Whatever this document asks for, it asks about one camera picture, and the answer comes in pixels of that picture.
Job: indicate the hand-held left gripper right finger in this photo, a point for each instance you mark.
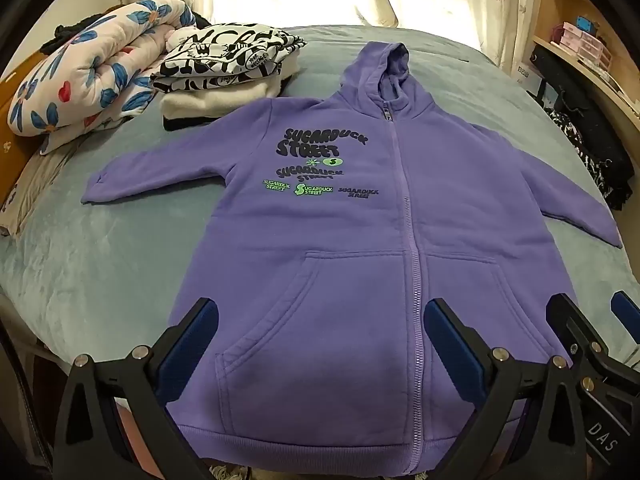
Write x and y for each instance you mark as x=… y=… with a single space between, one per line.
x=457 y=347

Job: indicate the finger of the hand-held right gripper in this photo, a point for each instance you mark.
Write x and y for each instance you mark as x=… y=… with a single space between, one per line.
x=575 y=330
x=627 y=315

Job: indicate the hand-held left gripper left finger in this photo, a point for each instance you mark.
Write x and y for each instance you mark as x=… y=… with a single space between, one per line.
x=192 y=340

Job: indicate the purple zip hoodie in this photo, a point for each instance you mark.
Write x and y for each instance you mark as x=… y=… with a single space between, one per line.
x=325 y=240

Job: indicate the light blue bed blanket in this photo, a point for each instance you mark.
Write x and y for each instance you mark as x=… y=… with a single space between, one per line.
x=100 y=260

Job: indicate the black white patterned cloth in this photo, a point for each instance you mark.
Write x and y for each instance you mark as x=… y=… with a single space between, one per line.
x=590 y=160

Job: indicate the beige cloth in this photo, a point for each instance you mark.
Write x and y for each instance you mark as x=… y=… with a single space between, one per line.
x=35 y=185

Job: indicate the cream folded garment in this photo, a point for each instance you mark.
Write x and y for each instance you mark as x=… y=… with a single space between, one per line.
x=220 y=102

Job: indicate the black bag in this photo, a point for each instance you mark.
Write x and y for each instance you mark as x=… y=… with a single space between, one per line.
x=565 y=80

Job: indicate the white box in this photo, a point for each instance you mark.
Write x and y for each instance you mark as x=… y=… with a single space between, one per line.
x=525 y=80

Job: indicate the pink storage boxes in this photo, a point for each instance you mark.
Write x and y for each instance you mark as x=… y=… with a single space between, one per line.
x=585 y=45

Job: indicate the brown wooden headboard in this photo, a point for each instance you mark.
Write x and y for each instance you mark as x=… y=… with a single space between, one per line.
x=10 y=125

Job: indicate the black white printed garment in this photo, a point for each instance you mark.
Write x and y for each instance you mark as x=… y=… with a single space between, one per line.
x=220 y=55

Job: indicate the floral quilt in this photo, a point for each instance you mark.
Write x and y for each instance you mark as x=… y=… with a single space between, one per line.
x=75 y=75

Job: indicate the small blue case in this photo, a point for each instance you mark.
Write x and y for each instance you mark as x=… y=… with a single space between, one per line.
x=590 y=24

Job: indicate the wooden shelf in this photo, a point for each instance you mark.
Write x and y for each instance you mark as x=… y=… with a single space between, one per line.
x=555 y=5

